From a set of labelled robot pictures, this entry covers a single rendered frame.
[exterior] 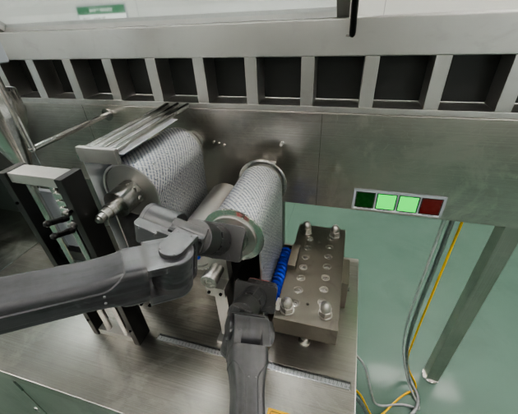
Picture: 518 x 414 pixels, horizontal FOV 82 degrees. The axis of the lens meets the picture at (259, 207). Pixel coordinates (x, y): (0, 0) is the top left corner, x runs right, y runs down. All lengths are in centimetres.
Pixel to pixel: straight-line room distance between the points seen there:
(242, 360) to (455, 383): 165
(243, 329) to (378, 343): 155
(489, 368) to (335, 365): 142
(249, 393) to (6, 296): 34
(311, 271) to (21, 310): 70
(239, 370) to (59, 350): 68
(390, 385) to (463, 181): 128
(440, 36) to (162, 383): 105
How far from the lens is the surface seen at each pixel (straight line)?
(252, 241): 68
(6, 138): 110
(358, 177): 93
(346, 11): 83
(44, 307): 42
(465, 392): 208
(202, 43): 92
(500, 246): 135
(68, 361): 107
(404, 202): 97
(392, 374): 199
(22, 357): 115
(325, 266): 94
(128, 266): 41
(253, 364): 55
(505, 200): 103
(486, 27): 86
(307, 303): 85
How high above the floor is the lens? 169
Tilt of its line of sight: 34 degrees down
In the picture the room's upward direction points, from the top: 3 degrees counter-clockwise
